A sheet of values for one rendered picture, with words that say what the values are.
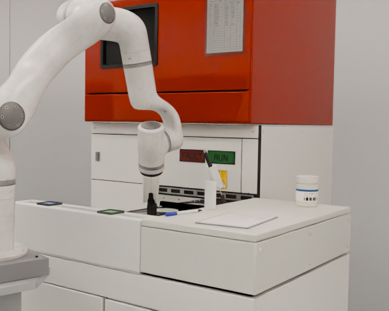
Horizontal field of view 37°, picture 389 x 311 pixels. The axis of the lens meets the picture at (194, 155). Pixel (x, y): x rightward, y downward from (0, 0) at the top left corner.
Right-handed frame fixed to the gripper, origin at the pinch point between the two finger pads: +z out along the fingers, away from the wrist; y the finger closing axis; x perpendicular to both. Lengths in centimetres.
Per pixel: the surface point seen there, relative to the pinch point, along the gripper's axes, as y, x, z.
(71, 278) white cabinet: 32.1, -21.7, 3.3
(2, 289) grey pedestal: 58, -32, -15
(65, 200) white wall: -239, -85, 150
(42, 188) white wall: -258, -108, 151
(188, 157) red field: -29.2, 12.5, -4.8
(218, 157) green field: -22.2, 23.2, -8.5
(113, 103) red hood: -53, -18, -16
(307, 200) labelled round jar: 12, 49, -12
